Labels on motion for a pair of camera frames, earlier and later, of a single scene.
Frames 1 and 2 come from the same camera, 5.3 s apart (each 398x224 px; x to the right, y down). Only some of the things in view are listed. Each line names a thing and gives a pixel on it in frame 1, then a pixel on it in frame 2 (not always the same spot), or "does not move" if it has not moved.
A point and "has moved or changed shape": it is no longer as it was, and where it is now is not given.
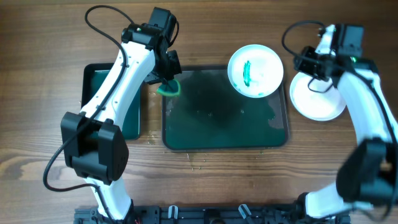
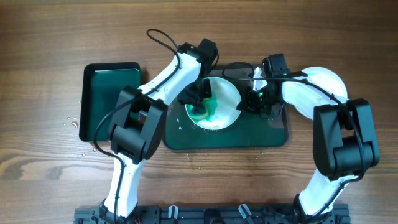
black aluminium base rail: x=262 y=214 does not move
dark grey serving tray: x=209 y=113 does not move
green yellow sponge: x=170 y=88 has moved or changed shape
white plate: x=255 y=71 → x=228 y=101
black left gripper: x=168 y=73 → x=195 y=94
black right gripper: x=306 y=62 → x=253 y=101
